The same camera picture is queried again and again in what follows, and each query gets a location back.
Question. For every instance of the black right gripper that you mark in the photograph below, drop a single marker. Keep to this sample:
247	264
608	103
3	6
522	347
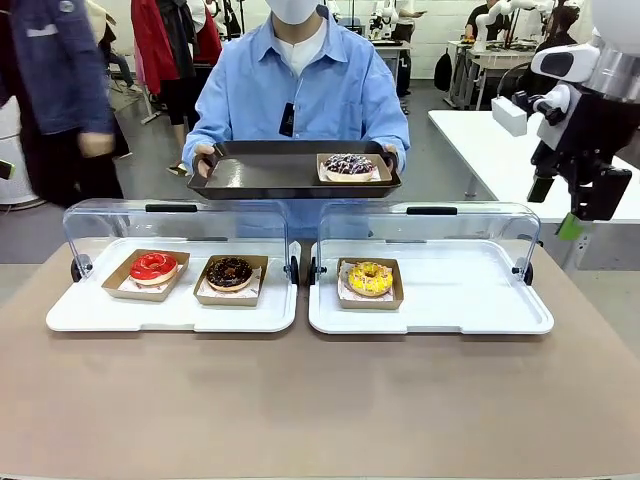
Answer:
585	140

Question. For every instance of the purple white-drizzled donut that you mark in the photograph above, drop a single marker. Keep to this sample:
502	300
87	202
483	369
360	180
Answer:
350	165

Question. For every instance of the chocolate sprinkled donut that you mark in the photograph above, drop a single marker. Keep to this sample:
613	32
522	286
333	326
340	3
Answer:
220	275

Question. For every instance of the black serving tray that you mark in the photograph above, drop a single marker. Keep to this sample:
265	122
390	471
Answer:
260	172

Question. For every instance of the white paper liner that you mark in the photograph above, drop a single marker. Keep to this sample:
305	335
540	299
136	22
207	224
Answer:
342	293
257	281
127	286

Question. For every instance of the person's right forearm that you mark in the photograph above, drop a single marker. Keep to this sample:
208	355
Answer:
205	135

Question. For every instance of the person's left forearm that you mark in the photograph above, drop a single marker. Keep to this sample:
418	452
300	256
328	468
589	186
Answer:
395	132

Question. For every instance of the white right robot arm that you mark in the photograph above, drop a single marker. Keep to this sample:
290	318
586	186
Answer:
620	20

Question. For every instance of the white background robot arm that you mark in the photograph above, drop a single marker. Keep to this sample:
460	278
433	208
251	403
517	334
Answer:
481	27

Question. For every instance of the seated person in black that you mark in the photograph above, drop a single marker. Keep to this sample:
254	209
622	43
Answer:
557	22

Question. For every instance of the red glazed donut in tray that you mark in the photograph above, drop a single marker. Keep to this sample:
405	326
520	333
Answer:
135	296

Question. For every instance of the background person in black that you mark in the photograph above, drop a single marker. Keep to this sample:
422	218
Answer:
471	25

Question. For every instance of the background person in white top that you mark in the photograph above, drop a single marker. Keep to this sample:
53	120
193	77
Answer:
405	70

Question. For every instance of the yellow donut in paper tray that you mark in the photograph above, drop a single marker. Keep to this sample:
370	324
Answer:
370	304

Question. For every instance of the yellow sprinkled donut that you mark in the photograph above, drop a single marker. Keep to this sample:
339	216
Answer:
357	282

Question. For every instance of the person in blue shirt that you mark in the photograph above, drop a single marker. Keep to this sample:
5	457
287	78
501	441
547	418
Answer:
340	85

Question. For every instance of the passer-by's hand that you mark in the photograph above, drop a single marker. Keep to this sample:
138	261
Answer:
99	145

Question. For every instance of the person's left hand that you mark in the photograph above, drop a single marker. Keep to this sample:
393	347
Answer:
393	157

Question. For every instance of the person's right hand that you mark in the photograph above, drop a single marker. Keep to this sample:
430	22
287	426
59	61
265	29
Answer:
202	162

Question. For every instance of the white air purifier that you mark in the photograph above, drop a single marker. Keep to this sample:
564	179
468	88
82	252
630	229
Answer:
17	140

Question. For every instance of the black lid hinge knob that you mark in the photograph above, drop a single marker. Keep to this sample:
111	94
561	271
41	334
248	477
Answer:
294	270
528	275
313	270
77	270

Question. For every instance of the white table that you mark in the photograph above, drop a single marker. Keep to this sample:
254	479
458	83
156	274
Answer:
480	145

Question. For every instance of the clear plastic tray lid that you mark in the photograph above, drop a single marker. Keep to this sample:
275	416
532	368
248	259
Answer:
235	220
475	225

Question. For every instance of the passer-by in denim jacket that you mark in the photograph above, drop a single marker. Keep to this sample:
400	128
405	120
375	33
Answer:
55	65

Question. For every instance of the white background workbench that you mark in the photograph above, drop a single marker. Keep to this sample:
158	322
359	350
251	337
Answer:
480	62

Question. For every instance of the white plastic display tray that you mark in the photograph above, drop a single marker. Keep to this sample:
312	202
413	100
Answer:
240	320
450	300

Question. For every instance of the round metal mannequin base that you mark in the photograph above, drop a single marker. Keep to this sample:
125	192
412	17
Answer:
177	170

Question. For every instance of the black backpack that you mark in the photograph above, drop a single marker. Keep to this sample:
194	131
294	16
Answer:
443	72

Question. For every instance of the robot station table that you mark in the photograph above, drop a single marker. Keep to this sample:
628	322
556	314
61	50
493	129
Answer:
392	50

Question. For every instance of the small white background robot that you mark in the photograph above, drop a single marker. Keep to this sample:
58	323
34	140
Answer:
385	17

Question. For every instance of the white face mask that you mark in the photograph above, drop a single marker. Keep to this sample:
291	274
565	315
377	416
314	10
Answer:
292	11

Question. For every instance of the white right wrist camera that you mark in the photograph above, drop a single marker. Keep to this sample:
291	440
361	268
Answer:
507	117

